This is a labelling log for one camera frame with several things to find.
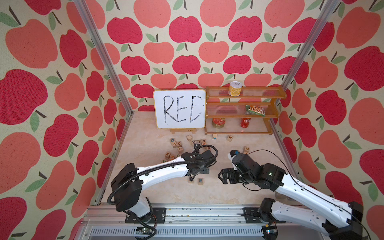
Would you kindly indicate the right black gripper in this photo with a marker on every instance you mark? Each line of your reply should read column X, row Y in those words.
column 229, row 171

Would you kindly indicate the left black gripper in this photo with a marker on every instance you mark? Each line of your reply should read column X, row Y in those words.
column 206, row 169

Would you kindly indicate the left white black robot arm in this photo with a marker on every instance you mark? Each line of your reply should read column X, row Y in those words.
column 129, row 183

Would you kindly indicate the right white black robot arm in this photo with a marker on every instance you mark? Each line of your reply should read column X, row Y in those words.
column 335, row 218

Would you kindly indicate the wooden block letter Z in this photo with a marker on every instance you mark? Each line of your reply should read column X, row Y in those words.
column 180, row 149

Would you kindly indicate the plain wooden block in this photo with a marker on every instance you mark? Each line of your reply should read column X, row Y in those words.
column 189, row 138

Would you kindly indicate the red flat tin can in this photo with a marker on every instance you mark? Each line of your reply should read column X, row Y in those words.
column 218, row 122

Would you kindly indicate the red soda can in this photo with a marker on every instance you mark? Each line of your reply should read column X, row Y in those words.
column 245, row 122

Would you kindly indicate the whiteboard with RED writing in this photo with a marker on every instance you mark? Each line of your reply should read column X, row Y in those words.
column 180, row 109

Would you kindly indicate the wooden three-tier shelf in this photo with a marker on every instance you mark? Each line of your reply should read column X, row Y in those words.
column 221, row 105

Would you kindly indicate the green snack bag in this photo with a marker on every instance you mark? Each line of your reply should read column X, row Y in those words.
column 255, row 110

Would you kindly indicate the yellow tin can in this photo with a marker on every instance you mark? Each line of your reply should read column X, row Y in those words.
column 235, row 88

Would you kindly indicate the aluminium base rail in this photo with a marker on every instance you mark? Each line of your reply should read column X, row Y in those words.
column 175, row 222

